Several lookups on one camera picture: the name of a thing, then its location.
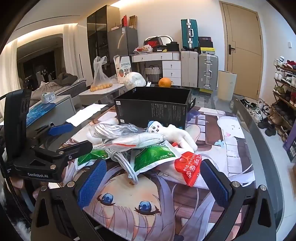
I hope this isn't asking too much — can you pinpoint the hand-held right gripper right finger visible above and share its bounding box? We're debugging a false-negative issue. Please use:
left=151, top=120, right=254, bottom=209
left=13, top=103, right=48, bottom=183
left=200, top=159, right=278, bottom=241

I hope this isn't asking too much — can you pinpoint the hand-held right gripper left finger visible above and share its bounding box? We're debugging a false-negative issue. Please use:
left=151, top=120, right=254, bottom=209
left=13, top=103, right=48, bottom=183
left=31, top=159, right=108, bottom=241

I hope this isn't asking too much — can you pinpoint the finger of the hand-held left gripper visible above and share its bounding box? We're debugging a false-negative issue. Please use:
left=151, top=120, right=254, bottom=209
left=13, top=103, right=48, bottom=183
left=26, top=122, right=75, bottom=149
left=32, top=140, right=93, bottom=168

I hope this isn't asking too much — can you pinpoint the green and white packet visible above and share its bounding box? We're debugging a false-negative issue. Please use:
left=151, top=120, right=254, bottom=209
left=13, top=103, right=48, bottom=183
left=77, top=148, right=110, bottom=166
left=133, top=139, right=184, bottom=174

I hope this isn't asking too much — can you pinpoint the red snack packet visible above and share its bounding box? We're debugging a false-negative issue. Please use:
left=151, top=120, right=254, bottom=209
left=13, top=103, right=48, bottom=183
left=174, top=151, right=202, bottom=188

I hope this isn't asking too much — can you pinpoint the white cable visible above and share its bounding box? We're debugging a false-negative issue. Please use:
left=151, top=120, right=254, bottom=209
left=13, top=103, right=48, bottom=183
left=105, top=148, right=139, bottom=184

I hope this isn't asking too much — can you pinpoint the clear bag of white cable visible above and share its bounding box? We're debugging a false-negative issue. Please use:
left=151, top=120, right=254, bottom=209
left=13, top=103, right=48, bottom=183
left=94, top=123, right=166, bottom=149

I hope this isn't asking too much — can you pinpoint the white plush doll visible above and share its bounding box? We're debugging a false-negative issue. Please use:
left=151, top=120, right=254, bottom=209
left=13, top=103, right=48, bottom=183
left=146, top=120, right=198, bottom=151

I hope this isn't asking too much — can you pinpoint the black cardboard box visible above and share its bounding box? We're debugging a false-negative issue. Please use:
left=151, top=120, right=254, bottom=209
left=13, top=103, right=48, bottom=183
left=113, top=86, right=196, bottom=130

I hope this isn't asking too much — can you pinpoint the grey nightstand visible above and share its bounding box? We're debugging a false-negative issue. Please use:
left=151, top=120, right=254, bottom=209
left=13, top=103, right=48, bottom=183
left=25, top=95, right=77, bottom=130

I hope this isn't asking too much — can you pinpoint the blue packet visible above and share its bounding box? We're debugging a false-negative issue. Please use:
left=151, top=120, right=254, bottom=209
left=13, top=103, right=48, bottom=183
left=26, top=102, right=57, bottom=127

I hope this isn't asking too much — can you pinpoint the white paper sheet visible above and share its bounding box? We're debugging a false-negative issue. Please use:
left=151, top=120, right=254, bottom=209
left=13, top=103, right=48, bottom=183
left=66, top=103, right=109, bottom=127

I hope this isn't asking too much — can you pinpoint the small white box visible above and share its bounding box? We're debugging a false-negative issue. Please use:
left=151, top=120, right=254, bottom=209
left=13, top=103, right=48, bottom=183
left=41, top=92, right=56, bottom=104

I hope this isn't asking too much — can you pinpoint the bed with grey bedding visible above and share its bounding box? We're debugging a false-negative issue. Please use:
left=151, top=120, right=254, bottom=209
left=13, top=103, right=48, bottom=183
left=29, top=72, right=87, bottom=106

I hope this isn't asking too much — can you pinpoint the white side table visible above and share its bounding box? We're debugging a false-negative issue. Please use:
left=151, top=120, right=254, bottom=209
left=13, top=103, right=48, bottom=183
left=79, top=83, right=126, bottom=97

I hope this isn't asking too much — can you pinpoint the printed cartoon table mat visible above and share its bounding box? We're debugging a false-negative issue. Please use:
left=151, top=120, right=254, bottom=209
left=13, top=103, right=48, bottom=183
left=62, top=107, right=256, bottom=241

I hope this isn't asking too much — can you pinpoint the clear bag of kumquats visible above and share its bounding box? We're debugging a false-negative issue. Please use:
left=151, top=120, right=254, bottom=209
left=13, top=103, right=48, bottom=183
left=90, top=56, right=114, bottom=92

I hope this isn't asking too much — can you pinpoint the purple box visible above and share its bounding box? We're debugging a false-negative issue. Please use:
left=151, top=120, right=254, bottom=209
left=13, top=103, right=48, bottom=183
left=282, top=134, right=296, bottom=163

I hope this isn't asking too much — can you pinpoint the pile of shoes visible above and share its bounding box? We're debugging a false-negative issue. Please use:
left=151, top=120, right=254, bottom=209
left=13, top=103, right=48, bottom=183
left=239, top=98, right=278, bottom=137

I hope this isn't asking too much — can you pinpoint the white curtain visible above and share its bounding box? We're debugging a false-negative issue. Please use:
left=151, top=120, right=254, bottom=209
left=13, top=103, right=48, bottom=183
left=62, top=22, right=87, bottom=79

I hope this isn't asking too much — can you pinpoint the white fruit carton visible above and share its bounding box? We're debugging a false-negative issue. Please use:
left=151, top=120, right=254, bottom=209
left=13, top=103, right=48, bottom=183
left=113, top=55, right=132, bottom=84

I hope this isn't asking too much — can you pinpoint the patterned floor rug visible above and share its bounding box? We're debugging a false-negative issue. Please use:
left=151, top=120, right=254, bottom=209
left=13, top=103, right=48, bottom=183
left=183, top=87, right=219, bottom=109

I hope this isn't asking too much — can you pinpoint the white plastic bag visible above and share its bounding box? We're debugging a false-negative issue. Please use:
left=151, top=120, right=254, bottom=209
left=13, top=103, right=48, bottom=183
left=123, top=72, right=147, bottom=88

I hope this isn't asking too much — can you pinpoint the cream trash bin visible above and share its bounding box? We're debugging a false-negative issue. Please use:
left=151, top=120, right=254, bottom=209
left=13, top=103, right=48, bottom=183
left=217, top=70, right=238, bottom=101

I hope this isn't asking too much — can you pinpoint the dark glass cabinet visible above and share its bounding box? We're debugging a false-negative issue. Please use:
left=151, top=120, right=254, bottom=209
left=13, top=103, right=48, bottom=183
left=87, top=5, right=120, bottom=70

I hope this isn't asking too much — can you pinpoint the grey refrigerator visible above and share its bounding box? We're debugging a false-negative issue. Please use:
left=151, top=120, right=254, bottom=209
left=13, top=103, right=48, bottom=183
left=107, top=27, right=139, bottom=57

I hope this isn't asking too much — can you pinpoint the wicker basket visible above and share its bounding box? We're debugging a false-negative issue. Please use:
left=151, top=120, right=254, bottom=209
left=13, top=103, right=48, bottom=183
left=144, top=65, right=161, bottom=81

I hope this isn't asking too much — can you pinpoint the silver suitcase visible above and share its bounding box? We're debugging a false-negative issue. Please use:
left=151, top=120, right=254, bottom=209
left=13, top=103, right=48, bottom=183
left=198, top=54, right=219, bottom=90

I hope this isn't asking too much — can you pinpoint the orange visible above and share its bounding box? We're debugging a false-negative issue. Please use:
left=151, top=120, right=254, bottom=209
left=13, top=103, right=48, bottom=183
left=158, top=77, right=173, bottom=88

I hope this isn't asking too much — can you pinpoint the wooden shoe rack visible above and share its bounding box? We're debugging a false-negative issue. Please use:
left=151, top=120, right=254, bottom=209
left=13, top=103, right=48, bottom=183
left=269, top=56, right=296, bottom=143

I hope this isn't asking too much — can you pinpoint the beige suitcase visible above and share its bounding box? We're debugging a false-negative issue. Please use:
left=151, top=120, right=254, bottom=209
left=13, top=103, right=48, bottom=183
left=180, top=51, right=199, bottom=88

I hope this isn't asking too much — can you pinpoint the white desk with drawers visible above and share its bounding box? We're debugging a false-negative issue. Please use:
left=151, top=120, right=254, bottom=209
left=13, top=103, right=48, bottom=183
left=129, top=51, right=182, bottom=87

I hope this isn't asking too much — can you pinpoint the red and black box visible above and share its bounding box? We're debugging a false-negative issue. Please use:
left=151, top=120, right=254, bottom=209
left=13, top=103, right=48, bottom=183
left=143, top=37, right=162, bottom=48

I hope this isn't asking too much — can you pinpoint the tan door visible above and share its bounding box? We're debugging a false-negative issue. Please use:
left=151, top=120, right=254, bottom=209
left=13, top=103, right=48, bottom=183
left=219, top=1, right=263, bottom=100

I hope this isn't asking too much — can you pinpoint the black flat box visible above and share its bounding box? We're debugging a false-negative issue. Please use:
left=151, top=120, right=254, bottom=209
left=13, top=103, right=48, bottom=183
left=198, top=36, right=213, bottom=49

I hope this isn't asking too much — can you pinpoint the teal suitcase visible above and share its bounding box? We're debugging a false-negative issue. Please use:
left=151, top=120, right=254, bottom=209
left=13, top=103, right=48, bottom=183
left=181, top=19, right=199, bottom=52

